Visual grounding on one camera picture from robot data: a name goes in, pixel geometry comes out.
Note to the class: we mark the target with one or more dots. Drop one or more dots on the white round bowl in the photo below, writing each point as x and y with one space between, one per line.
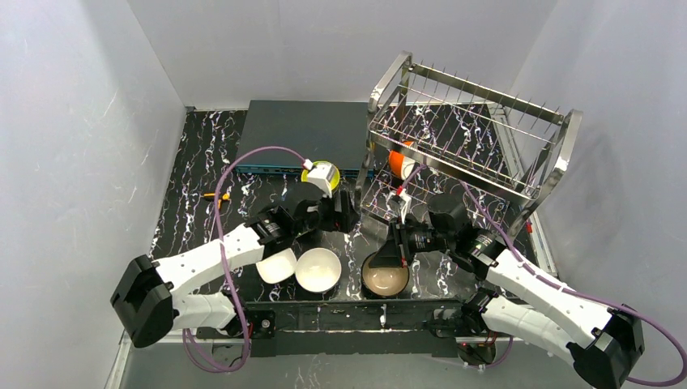
318 270

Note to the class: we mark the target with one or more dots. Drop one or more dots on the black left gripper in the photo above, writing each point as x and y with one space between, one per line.
347 209

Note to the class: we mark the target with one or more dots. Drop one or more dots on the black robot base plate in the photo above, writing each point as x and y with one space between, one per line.
392 326

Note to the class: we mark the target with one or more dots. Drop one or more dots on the yellow bowl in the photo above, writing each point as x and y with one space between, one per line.
335 180

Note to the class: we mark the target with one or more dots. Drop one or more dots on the stainless steel dish rack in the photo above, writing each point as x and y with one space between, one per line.
511 148

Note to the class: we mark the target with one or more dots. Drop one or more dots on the orange white bowl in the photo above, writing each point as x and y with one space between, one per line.
401 166

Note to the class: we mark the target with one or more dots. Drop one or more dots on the dark teal network switch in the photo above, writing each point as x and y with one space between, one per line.
317 130

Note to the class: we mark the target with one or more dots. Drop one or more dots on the white square bowl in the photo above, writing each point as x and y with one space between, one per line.
278 267

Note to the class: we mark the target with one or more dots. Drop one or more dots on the orange black small tool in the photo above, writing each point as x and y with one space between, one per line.
218 198

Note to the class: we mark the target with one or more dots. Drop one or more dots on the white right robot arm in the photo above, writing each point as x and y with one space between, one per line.
603 344

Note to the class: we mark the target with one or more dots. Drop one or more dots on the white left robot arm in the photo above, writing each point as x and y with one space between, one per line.
155 297

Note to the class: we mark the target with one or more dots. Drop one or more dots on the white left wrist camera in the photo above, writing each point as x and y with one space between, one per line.
322 177

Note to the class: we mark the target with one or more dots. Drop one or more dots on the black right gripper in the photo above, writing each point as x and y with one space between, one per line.
397 239

